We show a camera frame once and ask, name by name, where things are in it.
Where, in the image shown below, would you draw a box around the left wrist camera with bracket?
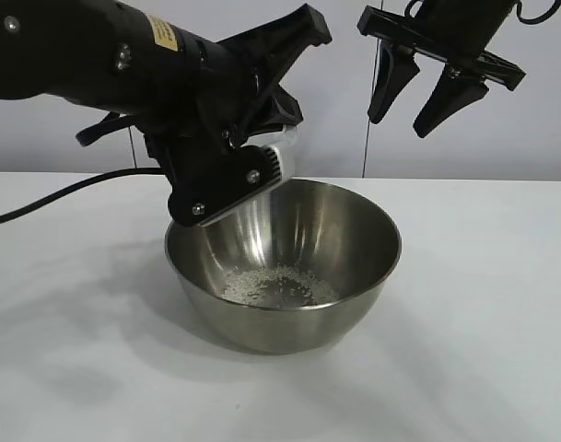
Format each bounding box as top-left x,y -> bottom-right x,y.
144,123 -> 299,229

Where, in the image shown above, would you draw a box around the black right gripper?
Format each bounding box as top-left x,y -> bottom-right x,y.
356,0 -> 528,138

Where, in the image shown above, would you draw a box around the long black camera cable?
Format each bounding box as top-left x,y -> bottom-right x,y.
0,166 -> 169,229

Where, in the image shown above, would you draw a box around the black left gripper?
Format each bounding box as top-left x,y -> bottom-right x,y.
187,3 -> 333,142

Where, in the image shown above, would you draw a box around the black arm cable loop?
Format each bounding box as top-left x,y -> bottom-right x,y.
75,112 -> 141,147

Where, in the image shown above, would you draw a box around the stainless steel mixing bowl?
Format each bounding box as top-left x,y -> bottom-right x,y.
163,177 -> 403,355

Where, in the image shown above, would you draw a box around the white rice grains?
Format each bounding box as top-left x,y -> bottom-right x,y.
219,269 -> 341,306

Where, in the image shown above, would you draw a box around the clear plastic measuring cup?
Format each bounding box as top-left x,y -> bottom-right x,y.
279,122 -> 302,151

